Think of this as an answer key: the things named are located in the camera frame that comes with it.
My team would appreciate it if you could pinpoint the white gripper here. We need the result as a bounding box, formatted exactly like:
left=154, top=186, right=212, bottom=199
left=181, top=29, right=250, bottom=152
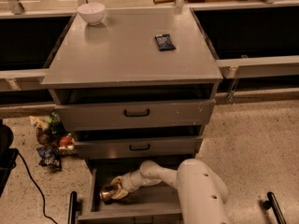
left=111, top=170, right=146, bottom=200

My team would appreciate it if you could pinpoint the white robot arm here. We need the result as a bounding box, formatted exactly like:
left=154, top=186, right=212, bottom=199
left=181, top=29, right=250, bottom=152
left=111, top=159, right=230, bottom=224

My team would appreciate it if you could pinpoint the black robot base left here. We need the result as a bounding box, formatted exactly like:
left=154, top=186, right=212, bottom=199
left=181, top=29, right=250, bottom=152
left=0, top=119, right=19, bottom=197

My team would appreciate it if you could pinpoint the grey bottom drawer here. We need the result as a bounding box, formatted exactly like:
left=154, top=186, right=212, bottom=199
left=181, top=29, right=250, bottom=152
left=78, top=155, right=192, bottom=224

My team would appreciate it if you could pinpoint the grey drawer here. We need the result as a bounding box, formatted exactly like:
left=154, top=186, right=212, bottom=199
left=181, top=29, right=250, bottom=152
left=75, top=136, right=203, bottom=160
left=56, top=100, right=215, bottom=131
left=78, top=155, right=192, bottom=224

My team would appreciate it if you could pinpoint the grey middle drawer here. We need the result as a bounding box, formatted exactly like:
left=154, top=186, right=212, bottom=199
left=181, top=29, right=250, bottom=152
left=75, top=136, right=203, bottom=160

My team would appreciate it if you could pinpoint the grey top drawer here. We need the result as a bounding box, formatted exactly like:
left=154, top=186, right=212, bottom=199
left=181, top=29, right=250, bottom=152
left=56, top=100, right=215, bottom=131

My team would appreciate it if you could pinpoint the grey drawer cabinet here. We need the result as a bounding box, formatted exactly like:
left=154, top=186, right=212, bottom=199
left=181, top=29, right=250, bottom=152
left=40, top=6, right=224, bottom=173

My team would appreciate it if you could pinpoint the black left base bar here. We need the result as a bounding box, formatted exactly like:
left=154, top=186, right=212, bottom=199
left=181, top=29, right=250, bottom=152
left=67, top=191, right=78, bottom=224

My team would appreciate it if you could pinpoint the black base bar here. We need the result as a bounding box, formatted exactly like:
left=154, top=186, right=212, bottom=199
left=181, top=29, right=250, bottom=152
left=262, top=191, right=287, bottom=224
left=67, top=191, right=78, bottom=224

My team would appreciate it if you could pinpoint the red snack item on floor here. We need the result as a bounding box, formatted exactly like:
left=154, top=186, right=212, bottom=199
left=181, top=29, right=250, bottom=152
left=59, top=135, right=75, bottom=150

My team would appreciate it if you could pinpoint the blue chip bag on floor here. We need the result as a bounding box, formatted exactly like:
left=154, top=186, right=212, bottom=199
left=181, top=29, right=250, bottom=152
left=37, top=147, right=62, bottom=171

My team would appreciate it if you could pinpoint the green snack bag on floor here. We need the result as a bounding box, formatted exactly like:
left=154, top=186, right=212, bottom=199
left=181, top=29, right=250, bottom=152
left=46, top=112, right=61, bottom=133

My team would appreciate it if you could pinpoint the dark blue snack packet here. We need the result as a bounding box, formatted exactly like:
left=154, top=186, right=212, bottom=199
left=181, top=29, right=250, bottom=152
left=155, top=34, right=176, bottom=51

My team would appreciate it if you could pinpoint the black right base bar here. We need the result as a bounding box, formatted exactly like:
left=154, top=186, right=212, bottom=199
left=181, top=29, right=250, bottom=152
left=262, top=191, right=287, bottom=224

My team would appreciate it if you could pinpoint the white bowl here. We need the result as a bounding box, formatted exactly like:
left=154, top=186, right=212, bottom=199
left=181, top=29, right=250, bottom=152
left=78, top=3, right=106, bottom=25

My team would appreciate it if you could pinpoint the black middle drawer handle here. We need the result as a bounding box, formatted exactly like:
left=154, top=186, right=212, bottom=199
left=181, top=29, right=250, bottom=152
left=129, top=144, right=150, bottom=151

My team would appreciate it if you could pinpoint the black drawer handle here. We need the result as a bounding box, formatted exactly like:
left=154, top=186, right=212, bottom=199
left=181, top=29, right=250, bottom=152
left=123, top=108, right=150, bottom=118
left=129, top=144, right=150, bottom=151

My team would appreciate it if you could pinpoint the black top drawer handle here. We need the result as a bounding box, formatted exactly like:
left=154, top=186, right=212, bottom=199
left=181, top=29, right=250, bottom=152
left=123, top=108, right=150, bottom=118

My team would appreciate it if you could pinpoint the black cable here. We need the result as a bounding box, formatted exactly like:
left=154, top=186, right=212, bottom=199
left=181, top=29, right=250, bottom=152
left=18, top=152, right=60, bottom=224

